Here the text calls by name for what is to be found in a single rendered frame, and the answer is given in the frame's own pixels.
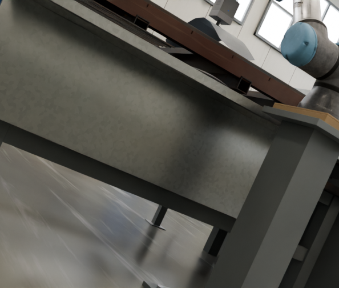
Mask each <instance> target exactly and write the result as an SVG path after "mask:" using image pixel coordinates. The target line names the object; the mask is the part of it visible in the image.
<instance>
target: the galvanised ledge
mask: <svg viewBox="0 0 339 288"><path fill-rule="evenodd" d="M32 1H34V2H36V3H38V4H40V5H42V6H43V7H45V8H47V9H49V10H51V11H53V12H55V13H57V14H58V15H60V16H62V17H63V18H66V19H68V20H69V21H71V22H73V23H75V24H77V25H78V26H80V27H82V28H84V29H86V30H88V31H90V32H91V33H93V34H95V35H97V36H99V37H101V38H103V39H104V40H106V41H108V42H110V43H112V44H113V45H115V46H117V47H119V48H121V49H123V50H124V51H126V52H128V53H130V54H132V55H134V56H136V57H138V58H139V59H141V60H143V61H145V62H147V63H149V64H150V65H152V66H154V67H156V68H158V69H159V70H161V71H163V72H165V73H167V74H169V75H171V76H173V77H174V78H176V79H178V80H180V81H182V82H184V83H185V84H187V85H189V86H191V87H193V88H194V89H196V90H198V91H200V92H202V93H204V94H206V95H207V96H209V97H211V98H213V99H215V100H217V101H219V102H220V103H222V104H224V105H226V106H228V107H230V108H232V109H233V110H235V111H237V112H239V113H240V114H242V115H244V116H246V117H248V118H250V119H252V120H254V121H255V122H257V123H259V124H261V125H263V126H265V127H267V128H268V129H270V130H272V131H274V132H275V133H276V132H277V131H278V129H279V126H280V124H281V122H279V121H278V120H276V119H274V118H272V117H271V116H269V115H267V114H266V113H264V112H262V109H263V107H262V106H260V105H258V104H257V103H255V102H253V101H251V100H250V99H248V98H246V97H244V96H242V95H241V94H239V93H237V92H235V91H234V90H232V89H230V88H228V87H226V86H225V85H223V84H221V83H220V82H218V81H216V80H214V79H212V78H211V77H209V76H207V75H205V74H203V73H202V72H200V71H198V70H196V69H194V68H193V67H191V66H190V65H188V64H186V63H184V62H182V61H181V60H179V59H177V58H175V57H173V56H172V55H170V54H168V53H166V52H165V51H163V50H161V49H159V48H158V47H156V46H154V45H152V44H150V43H149V42H147V41H145V40H143V39H141V38H140V37H138V36H136V35H135V34H133V33H131V32H129V31H127V30H126V29H124V28H122V27H120V26H118V25H117V24H115V23H113V22H111V21H109V20H108V19H106V18H105V17H103V16H101V15H99V14H97V13H96V12H94V11H92V10H90V9H88V8H87V7H85V6H83V5H81V4H80V3H78V2H76V1H74V0H32ZM336 162H337V163H339V157H338V159H337V161H336Z"/></svg>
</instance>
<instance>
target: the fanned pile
mask: <svg viewBox="0 0 339 288"><path fill-rule="evenodd" d="M74 1H76V2H78V3H80V4H81V5H83V6H85V7H87V8H88V9H90V10H92V11H94V12H96V13H97V14H99V15H101V16H103V17H105V18H106V19H108V20H109V21H111V22H113V23H115V24H117V25H118V26H120V27H122V28H124V29H126V30H127V31H129V32H131V33H133V34H135V35H136V36H138V37H140V38H141V39H143V40H145V41H147V42H149V43H150V44H152V45H154V46H155V45H156V46H161V47H166V48H168V47H169V48H175V47H174V46H172V45H170V44H169V43H167V42H165V41H163V40H162V39H160V38H158V37H156V36H155V35H153V34H151V33H149V32H148V31H146V30H144V29H142V28H141V27H139V26H137V25H136V24H134V23H132V22H130V21H129V20H127V19H125V18H123V17H121V16H120V15H118V14H117V13H115V12H113V11H111V10H109V9H108V8H106V7H104V6H102V5H101V4H99V3H97V2H95V1H93V0H74Z"/></svg>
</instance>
